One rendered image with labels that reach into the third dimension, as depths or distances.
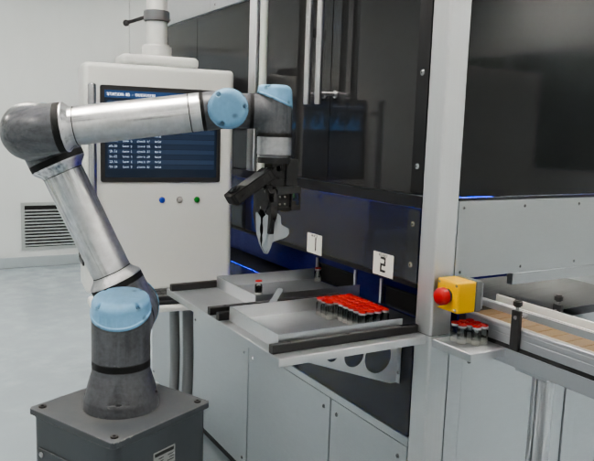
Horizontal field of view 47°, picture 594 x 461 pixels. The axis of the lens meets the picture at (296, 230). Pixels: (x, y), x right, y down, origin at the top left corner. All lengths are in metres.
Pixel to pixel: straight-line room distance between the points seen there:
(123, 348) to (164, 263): 1.03
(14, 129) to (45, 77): 5.48
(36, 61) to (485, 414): 5.70
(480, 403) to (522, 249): 0.41
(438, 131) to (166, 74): 1.06
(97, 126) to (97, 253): 0.30
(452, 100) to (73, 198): 0.86
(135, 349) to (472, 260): 0.82
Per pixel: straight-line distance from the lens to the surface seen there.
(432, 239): 1.64
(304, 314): 1.81
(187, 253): 2.41
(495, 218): 1.76
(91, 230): 1.51
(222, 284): 2.05
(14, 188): 6.86
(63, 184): 1.51
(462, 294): 1.59
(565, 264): 1.98
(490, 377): 1.87
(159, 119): 1.35
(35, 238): 6.93
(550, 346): 1.58
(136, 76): 2.34
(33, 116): 1.39
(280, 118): 1.47
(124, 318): 1.38
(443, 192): 1.63
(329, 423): 2.13
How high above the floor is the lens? 1.36
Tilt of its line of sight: 8 degrees down
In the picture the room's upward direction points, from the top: 2 degrees clockwise
